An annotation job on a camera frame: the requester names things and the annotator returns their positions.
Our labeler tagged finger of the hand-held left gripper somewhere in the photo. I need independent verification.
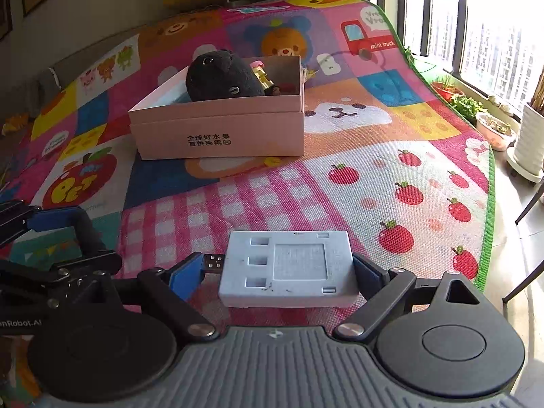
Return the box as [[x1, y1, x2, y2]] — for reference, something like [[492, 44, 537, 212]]
[[0, 199, 83, 247], [0, 207, 122, 286]]

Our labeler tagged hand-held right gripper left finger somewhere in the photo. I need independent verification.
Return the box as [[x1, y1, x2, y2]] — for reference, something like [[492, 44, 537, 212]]
[[84, 252, 215, 343]]

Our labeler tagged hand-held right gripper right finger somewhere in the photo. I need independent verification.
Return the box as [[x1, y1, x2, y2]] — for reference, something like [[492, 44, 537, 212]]
[[334, 254, 481, 343]]

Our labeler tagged grey plastic device with plug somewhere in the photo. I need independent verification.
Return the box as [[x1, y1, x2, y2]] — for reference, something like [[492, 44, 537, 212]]
[[203, 230, 360, 309]]

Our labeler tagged pink cardboard box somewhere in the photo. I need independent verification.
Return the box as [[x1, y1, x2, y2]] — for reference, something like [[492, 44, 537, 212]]
[[128, 54, 306, 161]]

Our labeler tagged black plush toy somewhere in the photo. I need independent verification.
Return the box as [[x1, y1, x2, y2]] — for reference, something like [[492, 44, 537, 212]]
[[186, 49, 266, 102]]

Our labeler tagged colourful cartoon play mat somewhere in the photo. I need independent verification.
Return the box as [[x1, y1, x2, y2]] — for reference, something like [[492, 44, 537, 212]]
[[0, 0, 497, 408]]

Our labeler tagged yellow plush toy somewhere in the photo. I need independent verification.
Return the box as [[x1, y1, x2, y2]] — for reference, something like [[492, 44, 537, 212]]
[[2, 115, 30, 133]]

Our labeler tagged grey neck pillow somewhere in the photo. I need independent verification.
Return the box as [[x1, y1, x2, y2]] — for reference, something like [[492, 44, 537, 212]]
[[37, 67, 59, 96]]

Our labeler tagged black metal stand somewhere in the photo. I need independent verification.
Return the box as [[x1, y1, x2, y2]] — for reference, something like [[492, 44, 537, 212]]
[[503, 187, 544, 303]]

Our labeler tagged pink flower pot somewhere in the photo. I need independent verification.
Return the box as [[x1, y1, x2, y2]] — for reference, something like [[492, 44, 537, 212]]
[[476, 113, 517, 152]]

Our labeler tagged green leafy plant tray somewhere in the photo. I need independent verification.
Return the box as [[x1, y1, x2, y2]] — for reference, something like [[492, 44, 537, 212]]
[[450, 93, 488, 122]]

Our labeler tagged red plant pot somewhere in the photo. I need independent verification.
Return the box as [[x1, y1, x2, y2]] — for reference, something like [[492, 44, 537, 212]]
[[431, 75, 460, 99]]

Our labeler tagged white ribbed plant pot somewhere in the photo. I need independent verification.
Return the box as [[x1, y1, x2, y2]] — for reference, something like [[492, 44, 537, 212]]
[[506, 104, 544, 185]]

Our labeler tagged green plastic basin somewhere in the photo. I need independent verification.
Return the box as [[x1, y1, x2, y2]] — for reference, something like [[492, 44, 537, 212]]
[[414, 58, 440, 78]]

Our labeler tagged tall yellowish plant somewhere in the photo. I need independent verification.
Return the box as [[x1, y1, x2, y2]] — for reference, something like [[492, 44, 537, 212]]
[[527, 72, 544, 115]]

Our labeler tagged black window frame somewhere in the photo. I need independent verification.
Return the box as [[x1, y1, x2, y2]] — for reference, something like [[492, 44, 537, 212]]
[[399, 0, 544, 115]]

